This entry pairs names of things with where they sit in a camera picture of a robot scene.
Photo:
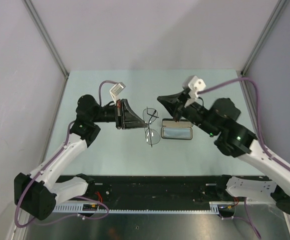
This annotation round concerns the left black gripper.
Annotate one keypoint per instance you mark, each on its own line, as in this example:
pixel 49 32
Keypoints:
pixel 128 121

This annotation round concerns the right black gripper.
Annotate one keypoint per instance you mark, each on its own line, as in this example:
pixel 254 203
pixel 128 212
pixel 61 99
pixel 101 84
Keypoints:
pixel 176 109

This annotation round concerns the black glasses case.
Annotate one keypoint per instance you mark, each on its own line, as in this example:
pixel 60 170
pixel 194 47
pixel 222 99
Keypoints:
pixel 169 122

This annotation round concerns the light blue cleaning cloth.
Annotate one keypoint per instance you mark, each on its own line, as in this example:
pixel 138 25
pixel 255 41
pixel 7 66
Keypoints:
pixel 176 133

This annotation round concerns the thin-framed sunglasses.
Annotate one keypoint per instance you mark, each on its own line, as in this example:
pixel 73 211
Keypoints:
pixel 152 137

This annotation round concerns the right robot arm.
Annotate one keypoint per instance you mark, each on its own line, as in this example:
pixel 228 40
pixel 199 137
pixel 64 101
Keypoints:
pixel 237 141

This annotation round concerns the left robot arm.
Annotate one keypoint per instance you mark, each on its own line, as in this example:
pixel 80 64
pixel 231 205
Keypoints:
pixel 38 192

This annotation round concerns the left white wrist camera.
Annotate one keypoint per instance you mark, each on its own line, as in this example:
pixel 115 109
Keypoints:
pixel 117 88

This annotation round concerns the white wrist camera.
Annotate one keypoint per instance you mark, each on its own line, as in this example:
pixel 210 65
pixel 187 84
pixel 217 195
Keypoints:
pixel 193 85
pixel 117 88

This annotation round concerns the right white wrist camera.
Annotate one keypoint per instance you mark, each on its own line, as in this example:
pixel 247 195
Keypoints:
pixel 193 85

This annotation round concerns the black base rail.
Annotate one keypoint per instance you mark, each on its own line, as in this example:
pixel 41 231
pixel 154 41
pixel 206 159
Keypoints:
pixel 159 192

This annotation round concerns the white slotted cable duct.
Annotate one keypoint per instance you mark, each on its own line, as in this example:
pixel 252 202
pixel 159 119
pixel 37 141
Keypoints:
pixel 91 208

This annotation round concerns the left aluminium frame post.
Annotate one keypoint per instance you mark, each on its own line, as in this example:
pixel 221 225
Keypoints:
pixel 33 13

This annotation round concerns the aluminium frame post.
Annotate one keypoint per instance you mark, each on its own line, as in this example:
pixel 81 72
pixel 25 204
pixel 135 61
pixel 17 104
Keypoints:
pixel 267 30
pixel 33 13

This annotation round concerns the right aluminium frame post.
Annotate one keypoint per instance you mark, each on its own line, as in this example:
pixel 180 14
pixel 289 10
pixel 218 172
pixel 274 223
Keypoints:
pixel 267 30

